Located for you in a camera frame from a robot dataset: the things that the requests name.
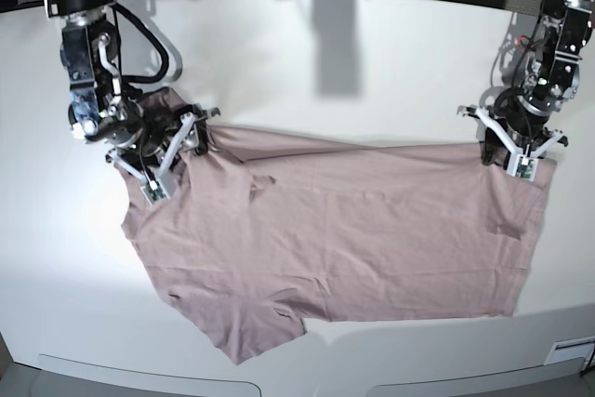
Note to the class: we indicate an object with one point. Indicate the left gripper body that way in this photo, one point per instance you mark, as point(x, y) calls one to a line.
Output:
point(523, 124)

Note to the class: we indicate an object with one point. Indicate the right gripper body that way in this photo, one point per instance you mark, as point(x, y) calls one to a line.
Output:
point(136, 126)

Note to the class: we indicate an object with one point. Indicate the pink T-shirt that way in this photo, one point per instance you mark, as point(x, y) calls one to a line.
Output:
point(266, 230)

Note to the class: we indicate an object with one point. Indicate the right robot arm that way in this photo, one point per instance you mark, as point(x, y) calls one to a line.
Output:
point(91, 45)

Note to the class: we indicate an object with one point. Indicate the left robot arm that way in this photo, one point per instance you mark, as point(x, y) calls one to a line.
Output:
point(544, 78)

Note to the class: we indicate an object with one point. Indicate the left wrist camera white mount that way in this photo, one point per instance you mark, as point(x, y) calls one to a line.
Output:
point(516, 150)

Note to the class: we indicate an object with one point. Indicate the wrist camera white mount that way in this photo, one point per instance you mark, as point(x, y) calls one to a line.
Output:
point(516, 150)
point(157, 184)

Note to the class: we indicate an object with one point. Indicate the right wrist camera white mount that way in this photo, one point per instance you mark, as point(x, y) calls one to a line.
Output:
point(157, 184)

